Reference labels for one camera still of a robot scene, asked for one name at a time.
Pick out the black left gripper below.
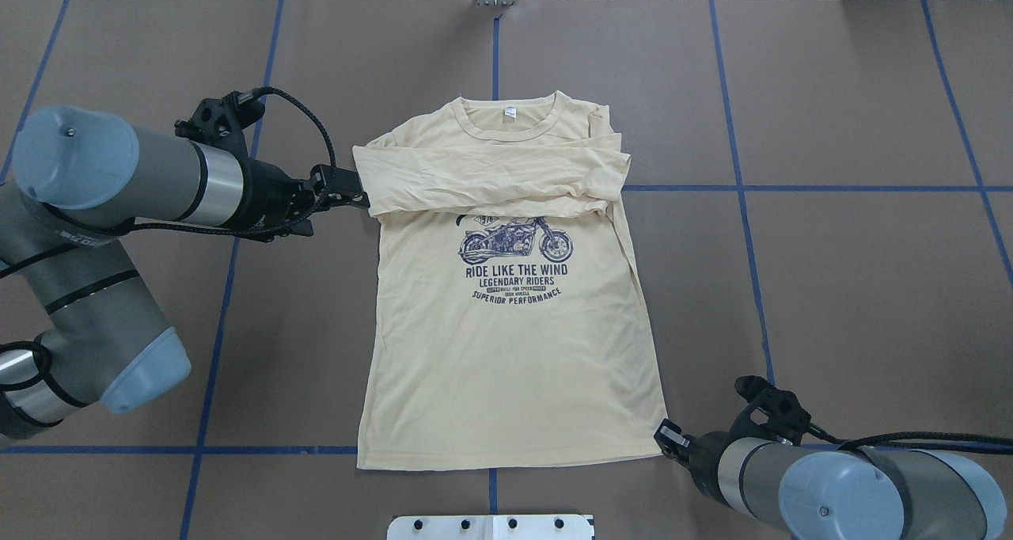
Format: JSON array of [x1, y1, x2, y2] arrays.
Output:
[[230, 160, 370, 243]]

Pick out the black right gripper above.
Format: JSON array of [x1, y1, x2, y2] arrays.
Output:
[[654, 418, 730, 497]]

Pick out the cream long-sleeve printed shirt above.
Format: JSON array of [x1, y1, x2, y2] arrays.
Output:
[[352, 92, 666, 472]]

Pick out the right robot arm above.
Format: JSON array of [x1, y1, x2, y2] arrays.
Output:
[[654, 420, 1011, 539]]

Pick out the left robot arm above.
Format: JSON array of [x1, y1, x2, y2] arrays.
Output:
[[1, 88, 370, 447]]

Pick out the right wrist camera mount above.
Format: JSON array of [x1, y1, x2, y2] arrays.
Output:
[[730, 375, 813, 447]]

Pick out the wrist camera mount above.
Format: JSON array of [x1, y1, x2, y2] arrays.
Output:
[[174, 89, 267, 161], [730, 375, 813, 447]]

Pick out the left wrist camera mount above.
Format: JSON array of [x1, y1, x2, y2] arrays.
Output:
[[174, 89, 267, 161]]

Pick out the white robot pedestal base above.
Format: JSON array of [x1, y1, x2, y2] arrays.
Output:
[[386, 514, 597, 539]]

